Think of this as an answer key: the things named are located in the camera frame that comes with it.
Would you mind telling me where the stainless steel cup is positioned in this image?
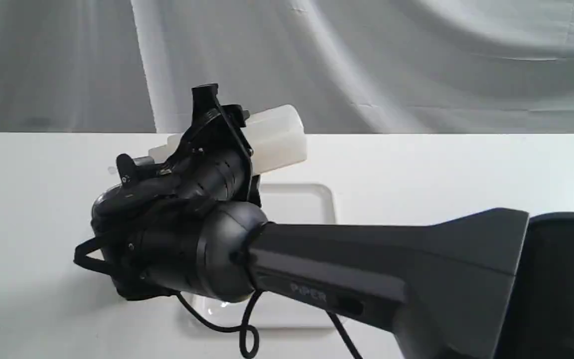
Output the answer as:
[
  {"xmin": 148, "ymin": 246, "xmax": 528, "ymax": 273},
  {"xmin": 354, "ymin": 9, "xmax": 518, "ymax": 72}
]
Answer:
[{"xmin": 91, "ymin": 184, "xmax": 122, "ymax": 219}]

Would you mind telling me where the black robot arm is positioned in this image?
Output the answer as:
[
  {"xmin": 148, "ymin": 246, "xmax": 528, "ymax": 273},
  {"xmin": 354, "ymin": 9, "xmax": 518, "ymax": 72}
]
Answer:
[{"xmin": 74, "ymin": 83, "xmax": 574, "ymax": 359}]

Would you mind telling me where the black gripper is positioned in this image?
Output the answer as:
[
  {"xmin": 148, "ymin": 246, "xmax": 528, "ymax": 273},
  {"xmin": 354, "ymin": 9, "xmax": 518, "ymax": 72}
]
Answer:
[{"xmin": 157, "ymin": 83, "xmax": 262, "ymax": 207}]

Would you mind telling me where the grey fabric backdrop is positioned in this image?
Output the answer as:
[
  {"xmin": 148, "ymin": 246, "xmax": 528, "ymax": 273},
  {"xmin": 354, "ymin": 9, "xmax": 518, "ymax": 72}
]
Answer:
[{"xmin": 0, "ymin": 0, "xmax": 574, "ymax": 134}]

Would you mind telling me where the white plastic tray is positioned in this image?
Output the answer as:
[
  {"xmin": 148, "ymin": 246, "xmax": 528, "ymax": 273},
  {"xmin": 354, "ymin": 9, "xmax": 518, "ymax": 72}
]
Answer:
[{"xmin": 190, "ymin": 182, "xmax": 337, "ymax": 331}]

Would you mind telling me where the translucent squeeze bottle amber liquid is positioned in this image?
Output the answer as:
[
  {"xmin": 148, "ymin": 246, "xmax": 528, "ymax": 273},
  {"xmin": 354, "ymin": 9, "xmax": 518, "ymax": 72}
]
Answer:
[{"xmin": 147, "ymin": 105, "xmax": 307, "ymax": 175}]

